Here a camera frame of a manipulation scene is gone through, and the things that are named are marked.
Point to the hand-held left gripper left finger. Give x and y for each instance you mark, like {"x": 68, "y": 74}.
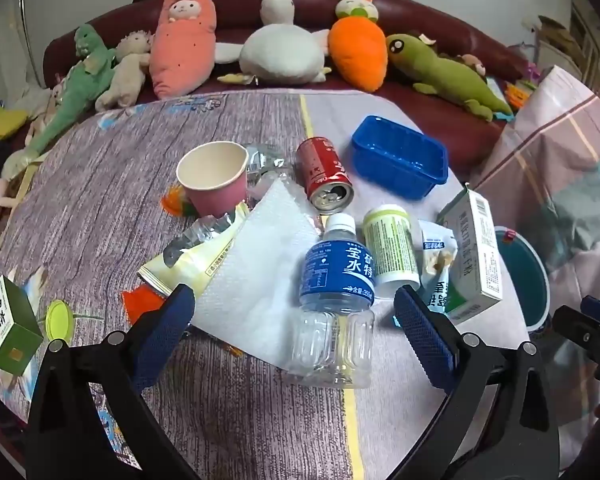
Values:
{"x": 162, "y": 332}

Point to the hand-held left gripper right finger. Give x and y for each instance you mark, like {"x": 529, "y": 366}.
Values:
{"x": 422, "y": 332}

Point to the orange wrapper scrap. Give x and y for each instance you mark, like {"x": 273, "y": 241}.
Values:
{"x": 175, "y": 202}
{"x": 140, "y": 302}

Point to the blue white packet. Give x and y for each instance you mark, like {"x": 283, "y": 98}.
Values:
{"x": 437, "y": 294}

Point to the yellow snack wrapper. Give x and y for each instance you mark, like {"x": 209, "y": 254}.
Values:
{"x": 195, "y": 262}

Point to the light blue round bin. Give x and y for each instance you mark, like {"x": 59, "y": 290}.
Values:
{"x": 522, "y": 275}

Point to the small white sachet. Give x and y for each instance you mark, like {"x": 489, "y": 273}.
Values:
{"x": 437, "y": 245}

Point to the white green medicine box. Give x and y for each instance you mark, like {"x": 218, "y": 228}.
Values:
{"x": 480, "y": 260}

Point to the white pill bottle green label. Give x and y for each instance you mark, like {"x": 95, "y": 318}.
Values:
{"x": 390, "y": 245}

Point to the clear water bottle blue label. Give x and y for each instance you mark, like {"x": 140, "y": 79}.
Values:
{"x": 337, "y": 280}

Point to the clear plastic wrapper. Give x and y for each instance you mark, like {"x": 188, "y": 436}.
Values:
{"x": 200, "y": 232}

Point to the white paper tissue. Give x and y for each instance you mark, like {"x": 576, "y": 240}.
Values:
{"x": 250, "y": 270}

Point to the pink paper cup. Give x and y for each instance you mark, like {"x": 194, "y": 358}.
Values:
{"x": 220, "y": 195}

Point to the blue plastic tray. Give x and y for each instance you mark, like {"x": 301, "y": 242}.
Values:
{"x": 405, "y": 170}

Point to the red soda can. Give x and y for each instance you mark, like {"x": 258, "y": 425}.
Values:
{"x": 320, "y": 170}

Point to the silver foil wrapper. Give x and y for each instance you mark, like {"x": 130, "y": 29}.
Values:
{"x": 260, "y": 165}

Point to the yellow-green lid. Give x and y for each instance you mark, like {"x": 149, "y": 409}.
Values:
{"x": 59, "y": 321}

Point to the plaid blanket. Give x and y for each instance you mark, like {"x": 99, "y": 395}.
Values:
{"x": 555, "y": 170}

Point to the green cardboard box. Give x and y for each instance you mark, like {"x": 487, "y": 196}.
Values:
{"x": 10, "y": 330}

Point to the green lizard plush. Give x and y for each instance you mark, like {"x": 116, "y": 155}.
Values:
{"x": 440, "y": 72}

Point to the green dinosaur plush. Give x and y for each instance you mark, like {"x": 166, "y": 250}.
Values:
{"x": 80, "y": 85}

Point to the yellow cloth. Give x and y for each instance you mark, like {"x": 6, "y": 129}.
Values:
{"x": 0, "y": 127}

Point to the white cabinet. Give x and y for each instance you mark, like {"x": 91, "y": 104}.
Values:
{"x": 575, "y": 45}

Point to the beige doll plush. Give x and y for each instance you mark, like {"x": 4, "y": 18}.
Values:
{"x": 130, "y": 70}

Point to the small brown plush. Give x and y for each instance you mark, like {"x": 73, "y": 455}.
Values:
{"x": 472, "y": 64}

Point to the pink carrot bunny plush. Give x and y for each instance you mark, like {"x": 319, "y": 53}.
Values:
{"x": 180, "y": 55}

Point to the orange carrot bunny plush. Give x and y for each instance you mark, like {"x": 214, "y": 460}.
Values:
{"x": 357, "y": 55}

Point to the white duck plush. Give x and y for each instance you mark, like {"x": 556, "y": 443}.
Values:
{"x": 280, "y": 50}

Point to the dark red leather sofa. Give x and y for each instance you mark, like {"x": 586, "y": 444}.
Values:
{"x": 290, "y": 2}

